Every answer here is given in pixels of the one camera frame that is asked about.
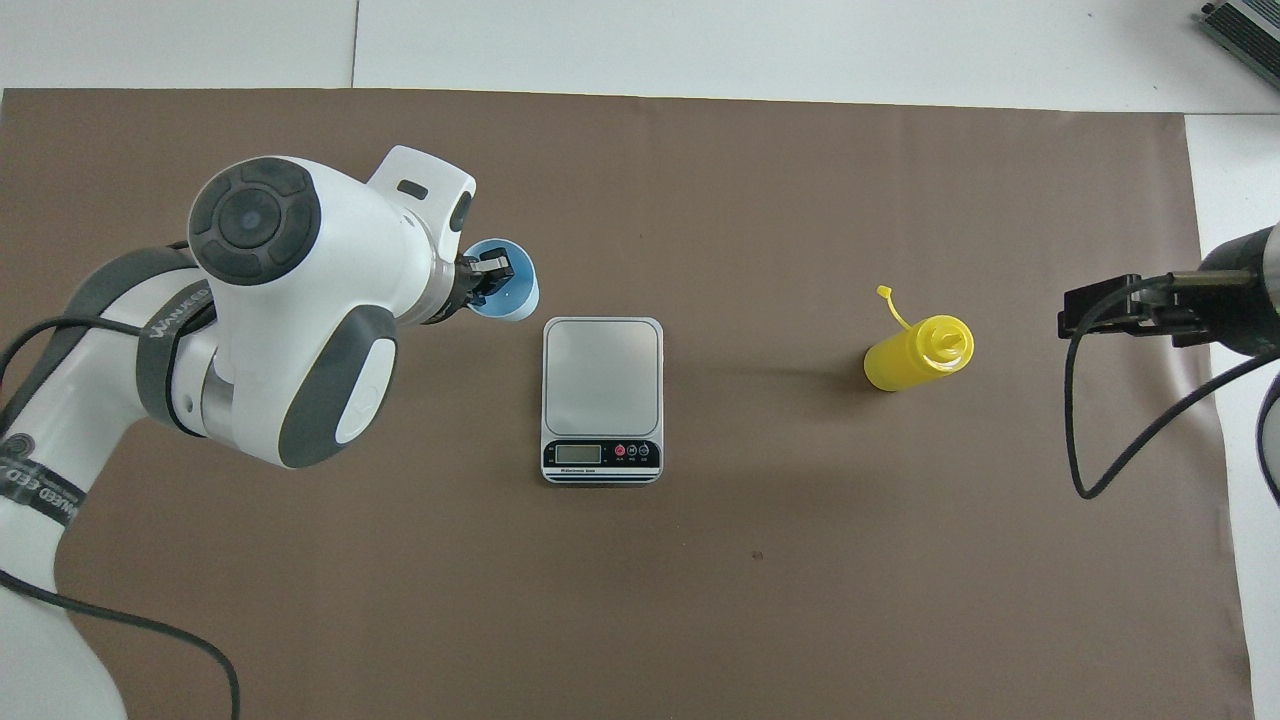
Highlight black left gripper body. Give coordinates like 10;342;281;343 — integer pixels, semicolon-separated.
439;255;480;324

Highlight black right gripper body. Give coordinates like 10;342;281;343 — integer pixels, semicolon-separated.
1138;224;1277;353

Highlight light blue plastic cup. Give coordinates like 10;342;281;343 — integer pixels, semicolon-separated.
462;238;542;324

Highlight yellow squeeze bottle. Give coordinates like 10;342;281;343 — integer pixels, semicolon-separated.
863;285;976;393

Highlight silver digital kitchen scale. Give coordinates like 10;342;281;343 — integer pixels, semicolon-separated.
541;316;665;487

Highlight grey metal device box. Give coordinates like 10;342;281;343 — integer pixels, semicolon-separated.
1199;0;1280;93

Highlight brown paper table mat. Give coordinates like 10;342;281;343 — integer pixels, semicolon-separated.
0;88;1256;720

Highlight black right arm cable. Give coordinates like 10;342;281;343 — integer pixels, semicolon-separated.
1062;272;1280;502

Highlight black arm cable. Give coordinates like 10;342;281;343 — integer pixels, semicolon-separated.
1062;272;1280;502
0;315;243;720

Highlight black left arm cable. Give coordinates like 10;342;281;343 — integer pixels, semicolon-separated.
0;315;243;720

